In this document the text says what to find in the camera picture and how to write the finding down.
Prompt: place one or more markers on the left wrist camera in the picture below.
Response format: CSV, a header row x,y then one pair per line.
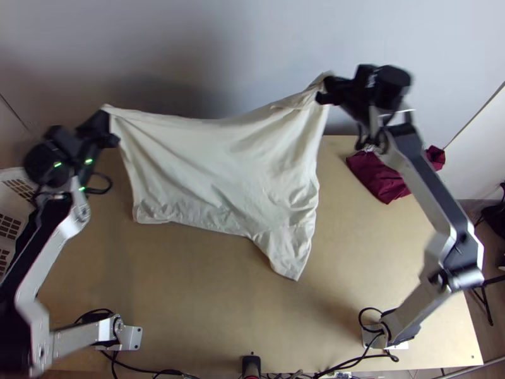
x,y
61,136

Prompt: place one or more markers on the white laundry basket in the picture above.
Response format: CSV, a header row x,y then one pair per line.
x,y
15,189

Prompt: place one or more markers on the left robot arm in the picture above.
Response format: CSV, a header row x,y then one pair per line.
x,y
51,244

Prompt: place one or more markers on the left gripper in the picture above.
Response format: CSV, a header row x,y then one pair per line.
x,y
90,136

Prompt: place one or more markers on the maroon garment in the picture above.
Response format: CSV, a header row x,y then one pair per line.
x,y
378,177

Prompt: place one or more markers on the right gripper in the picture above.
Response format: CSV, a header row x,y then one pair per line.
x,y
358,100

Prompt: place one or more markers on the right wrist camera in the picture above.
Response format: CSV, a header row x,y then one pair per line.
x,y
367,77

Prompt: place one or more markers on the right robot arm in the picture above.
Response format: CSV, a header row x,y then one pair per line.
x,y
430,177

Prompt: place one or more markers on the cream t-shirt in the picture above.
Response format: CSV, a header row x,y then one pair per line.
x,y
221,169

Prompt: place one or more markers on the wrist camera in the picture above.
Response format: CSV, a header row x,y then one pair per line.
x,y
61,136
367,77

